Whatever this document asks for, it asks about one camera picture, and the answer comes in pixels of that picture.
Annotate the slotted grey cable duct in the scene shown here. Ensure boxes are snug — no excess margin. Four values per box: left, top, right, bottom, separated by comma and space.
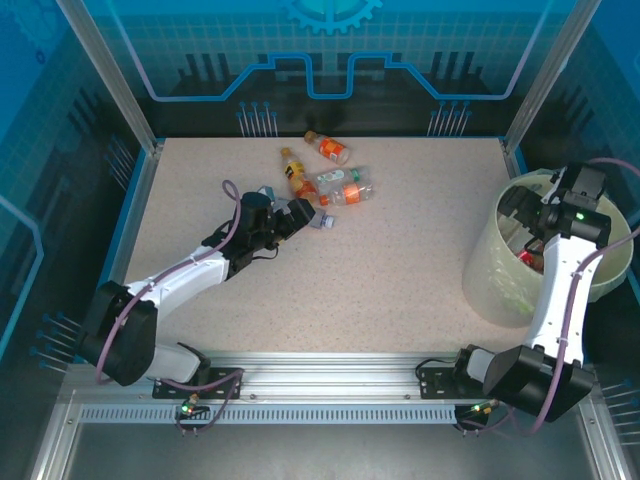
78, 403, 459, 426

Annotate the aluminium frame post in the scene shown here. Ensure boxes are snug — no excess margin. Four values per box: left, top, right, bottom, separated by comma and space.
503, 0, 601, 154
55, 0, 164, 154

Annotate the small orange label bottle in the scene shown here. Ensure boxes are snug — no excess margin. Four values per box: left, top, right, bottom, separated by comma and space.
303, 129, 351, 165

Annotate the clear bottle with green cap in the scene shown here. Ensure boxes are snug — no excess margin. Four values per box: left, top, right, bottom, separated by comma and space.
310, 165, 374, 194

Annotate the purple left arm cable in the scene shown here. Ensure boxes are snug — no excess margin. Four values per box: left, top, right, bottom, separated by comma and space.
94, 179, 244, 386

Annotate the clear bottle orange label cap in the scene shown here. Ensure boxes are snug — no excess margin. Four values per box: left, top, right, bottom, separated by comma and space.
318, 182, 376, 208

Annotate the yellow orange juice bottle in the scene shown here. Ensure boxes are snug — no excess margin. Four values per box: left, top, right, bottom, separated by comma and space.
278, 146, 320, 205

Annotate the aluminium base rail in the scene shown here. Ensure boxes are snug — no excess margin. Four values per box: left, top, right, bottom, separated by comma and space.
199, 349, 481, 404

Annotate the pale green plastic bin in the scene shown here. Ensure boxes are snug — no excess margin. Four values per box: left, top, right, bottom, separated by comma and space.
460, 168, 632, 329

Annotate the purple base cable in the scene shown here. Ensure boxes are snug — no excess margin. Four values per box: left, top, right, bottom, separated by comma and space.
158, 370, 246, 437
457, 404, 516, 436

